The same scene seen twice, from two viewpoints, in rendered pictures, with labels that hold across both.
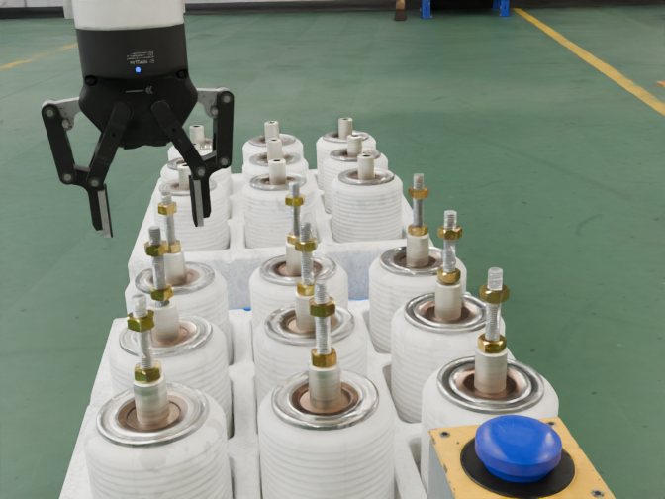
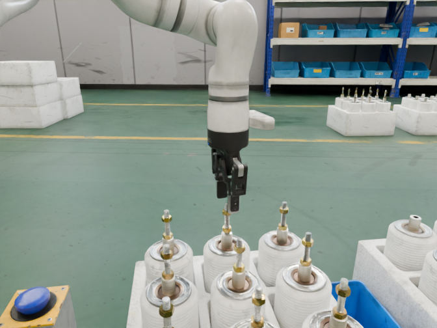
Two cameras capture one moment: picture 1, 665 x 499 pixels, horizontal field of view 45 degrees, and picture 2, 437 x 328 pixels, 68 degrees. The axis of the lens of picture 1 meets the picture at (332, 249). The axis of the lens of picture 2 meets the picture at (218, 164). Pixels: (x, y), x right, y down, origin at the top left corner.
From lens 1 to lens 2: 0.70 m
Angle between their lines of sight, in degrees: 81
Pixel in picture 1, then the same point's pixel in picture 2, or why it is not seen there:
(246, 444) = (201, 297)
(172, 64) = (216, 146)
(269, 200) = (428, 262)
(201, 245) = (393, 258)
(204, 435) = (155, 263)
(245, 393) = not seen: hidden behind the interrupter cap
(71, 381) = (342, 273)
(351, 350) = (220, 302)
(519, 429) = (34, 296)
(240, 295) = (388, 296)
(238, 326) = not seen: hidden behind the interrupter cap
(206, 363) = (211, 260)
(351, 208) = not seen: outside the picture
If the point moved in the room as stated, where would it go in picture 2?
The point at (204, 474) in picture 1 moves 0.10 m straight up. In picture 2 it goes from (151, 274) to (147, 228)
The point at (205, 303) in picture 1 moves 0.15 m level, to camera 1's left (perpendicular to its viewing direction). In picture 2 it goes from (268, 254) to (256, 218)
